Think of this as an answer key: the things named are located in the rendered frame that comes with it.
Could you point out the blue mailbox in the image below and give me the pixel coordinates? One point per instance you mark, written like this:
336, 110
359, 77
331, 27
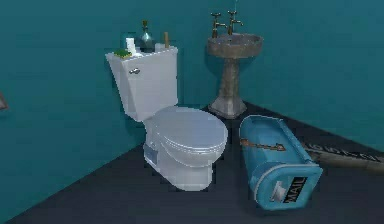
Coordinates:
273, 160

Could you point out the grey wall fixture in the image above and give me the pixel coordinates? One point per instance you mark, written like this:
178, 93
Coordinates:
2, 101

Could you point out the glass bottle with cork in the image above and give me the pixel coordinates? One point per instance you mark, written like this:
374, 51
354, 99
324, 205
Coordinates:
146, 40

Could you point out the brass tap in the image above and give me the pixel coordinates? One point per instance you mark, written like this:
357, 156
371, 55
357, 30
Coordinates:
216, 24
232, 22

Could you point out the white toilet paper roll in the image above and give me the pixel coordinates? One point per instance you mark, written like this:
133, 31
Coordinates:
130, 46

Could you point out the grey pedestal sink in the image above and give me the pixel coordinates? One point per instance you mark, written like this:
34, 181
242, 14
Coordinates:
230, 66

